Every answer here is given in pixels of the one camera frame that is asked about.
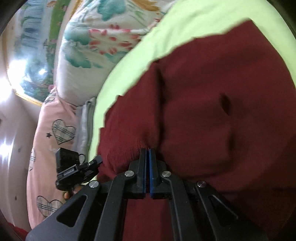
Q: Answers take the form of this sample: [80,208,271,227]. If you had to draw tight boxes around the light green bed sheet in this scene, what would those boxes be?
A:
[89,1,295,158]

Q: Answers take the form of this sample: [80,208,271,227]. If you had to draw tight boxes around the framed landscape painting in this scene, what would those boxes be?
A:
[1,0,81,106]

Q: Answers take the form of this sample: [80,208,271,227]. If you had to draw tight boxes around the dark red knit hoodie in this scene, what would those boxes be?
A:
[97,21,295,240]

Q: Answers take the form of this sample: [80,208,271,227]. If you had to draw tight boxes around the person's left hand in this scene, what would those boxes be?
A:
[63,185,83,201]

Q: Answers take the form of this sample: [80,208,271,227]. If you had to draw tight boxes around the white floral quilt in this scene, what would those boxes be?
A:
[55,0,175,106]

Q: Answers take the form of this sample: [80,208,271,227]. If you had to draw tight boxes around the pink heart print pillow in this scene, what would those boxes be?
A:
[26,88,77,228]

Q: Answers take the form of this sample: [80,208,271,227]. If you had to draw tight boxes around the folded grey towel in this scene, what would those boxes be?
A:
[72,97,96,164]

